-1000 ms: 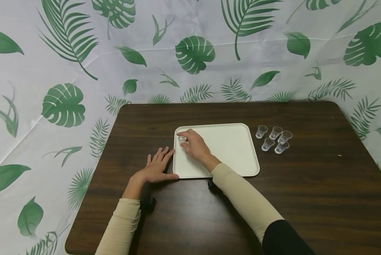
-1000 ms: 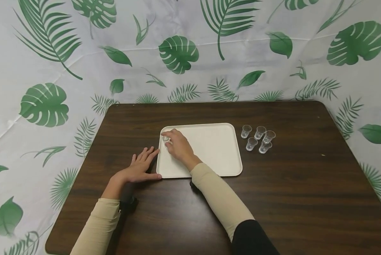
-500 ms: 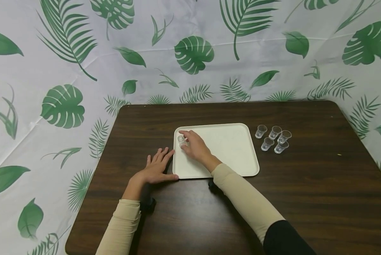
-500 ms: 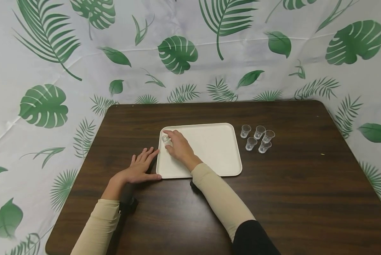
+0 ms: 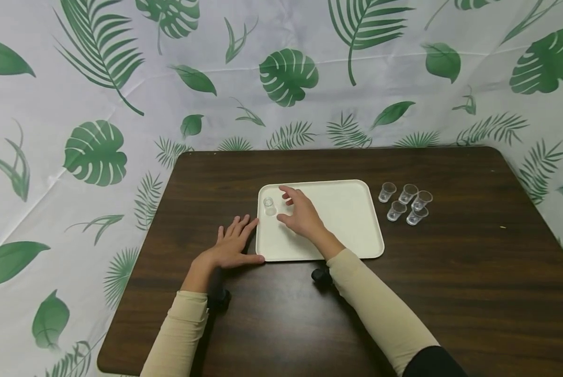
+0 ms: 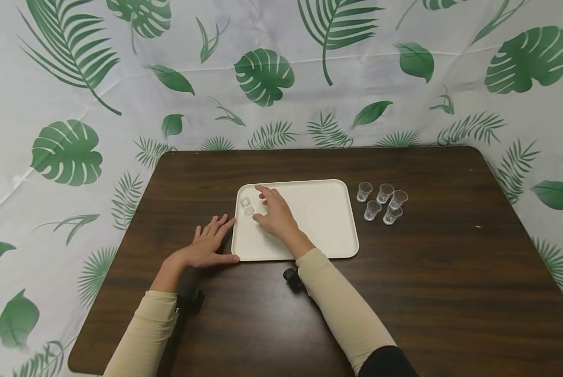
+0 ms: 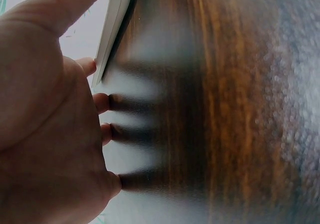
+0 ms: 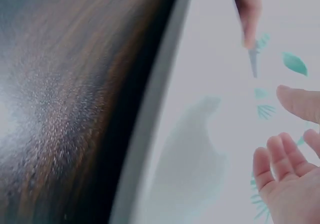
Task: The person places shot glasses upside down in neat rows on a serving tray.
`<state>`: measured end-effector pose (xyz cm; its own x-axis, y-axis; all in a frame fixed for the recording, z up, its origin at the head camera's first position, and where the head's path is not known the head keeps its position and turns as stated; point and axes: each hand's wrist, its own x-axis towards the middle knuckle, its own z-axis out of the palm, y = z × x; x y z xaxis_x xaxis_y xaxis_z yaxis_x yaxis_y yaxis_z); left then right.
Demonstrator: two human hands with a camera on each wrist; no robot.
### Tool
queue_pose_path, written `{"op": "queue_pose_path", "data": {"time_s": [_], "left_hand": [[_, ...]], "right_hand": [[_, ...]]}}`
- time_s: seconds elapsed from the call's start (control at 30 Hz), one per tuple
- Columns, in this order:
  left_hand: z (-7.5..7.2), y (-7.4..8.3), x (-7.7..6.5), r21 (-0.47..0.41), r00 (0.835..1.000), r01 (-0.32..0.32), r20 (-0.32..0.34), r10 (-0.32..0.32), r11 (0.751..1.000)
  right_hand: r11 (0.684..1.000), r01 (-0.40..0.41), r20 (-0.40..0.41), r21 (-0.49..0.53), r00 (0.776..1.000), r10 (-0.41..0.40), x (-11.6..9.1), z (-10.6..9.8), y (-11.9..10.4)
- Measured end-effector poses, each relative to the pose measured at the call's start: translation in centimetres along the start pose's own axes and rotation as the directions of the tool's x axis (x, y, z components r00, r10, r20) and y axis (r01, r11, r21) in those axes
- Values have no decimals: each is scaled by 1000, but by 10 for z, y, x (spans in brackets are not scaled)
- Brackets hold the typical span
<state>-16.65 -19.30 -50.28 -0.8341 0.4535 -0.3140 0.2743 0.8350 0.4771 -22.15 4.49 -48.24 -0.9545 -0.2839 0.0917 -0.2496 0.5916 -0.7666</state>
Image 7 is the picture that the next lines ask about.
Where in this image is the person's left hand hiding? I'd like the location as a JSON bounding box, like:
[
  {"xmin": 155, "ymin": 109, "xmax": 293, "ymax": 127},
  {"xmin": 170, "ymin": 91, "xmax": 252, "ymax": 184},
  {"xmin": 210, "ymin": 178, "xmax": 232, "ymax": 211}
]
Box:
[{"xmin": 0, "ymin": 0, "xmax": 123, "ymax": 224}]

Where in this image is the white board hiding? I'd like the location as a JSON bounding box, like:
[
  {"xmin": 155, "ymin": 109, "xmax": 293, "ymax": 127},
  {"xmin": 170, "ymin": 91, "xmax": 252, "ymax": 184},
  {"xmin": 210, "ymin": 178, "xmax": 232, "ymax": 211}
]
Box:
[{"xmin": 91, "ymin": 0, "xmax": 137, "ymax": 89}]

